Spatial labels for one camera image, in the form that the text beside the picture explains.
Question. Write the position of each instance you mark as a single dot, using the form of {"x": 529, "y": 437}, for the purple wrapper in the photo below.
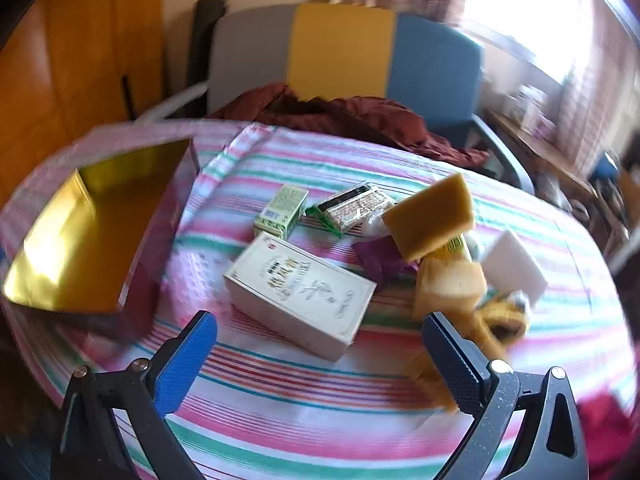
{"x": 377, "y": 260}

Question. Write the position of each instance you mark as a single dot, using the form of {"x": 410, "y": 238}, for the gold box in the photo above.
{"x": 75, "y": 240}

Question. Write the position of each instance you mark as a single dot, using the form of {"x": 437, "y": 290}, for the wooden wardrobe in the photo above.
{"x": 75, "y": 60}

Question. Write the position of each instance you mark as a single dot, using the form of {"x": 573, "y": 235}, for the blue object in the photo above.
{"x": 605, "y": 165}

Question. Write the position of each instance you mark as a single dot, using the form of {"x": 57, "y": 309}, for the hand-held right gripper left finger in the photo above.
{"x": 182, "y": 365}

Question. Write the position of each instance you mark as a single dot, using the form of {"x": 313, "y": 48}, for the grey yellow blue chair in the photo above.
{"x": 345, "y": 50}

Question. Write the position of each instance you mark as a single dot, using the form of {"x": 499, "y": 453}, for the wooden side table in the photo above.
{"x": 545, "y": 155}

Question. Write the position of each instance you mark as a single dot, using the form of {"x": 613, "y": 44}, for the white pink carton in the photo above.
{"x": 542, "y": 125}

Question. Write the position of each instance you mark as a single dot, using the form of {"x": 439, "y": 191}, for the large white carton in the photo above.
{"x": 300, "y": 290}

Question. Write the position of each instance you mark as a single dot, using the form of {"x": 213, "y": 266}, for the striped tablecloth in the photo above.
{"x": 300, "y": 400}

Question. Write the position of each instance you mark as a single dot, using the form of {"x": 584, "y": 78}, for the window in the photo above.
{"x": 525, "y": 10}

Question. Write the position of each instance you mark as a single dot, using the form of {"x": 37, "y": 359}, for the clear plastic bag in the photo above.
{"x": 374, "y": 225}

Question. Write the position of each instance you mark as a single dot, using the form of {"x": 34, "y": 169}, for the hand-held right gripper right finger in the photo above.
{"x": 450, "y": 370}

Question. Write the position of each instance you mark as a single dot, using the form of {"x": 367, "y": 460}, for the dark red garment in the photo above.
{"x": 370, "y": 120}

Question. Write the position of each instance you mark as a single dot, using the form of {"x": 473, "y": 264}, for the small green carton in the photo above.
{"x": 280, "y": 210}

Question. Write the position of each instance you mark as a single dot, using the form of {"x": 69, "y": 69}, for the clear green snack packet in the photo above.
{"x": 350, "y": 207}

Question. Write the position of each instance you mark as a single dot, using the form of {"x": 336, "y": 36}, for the white sponge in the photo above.
{"x": 515, "y": 265}

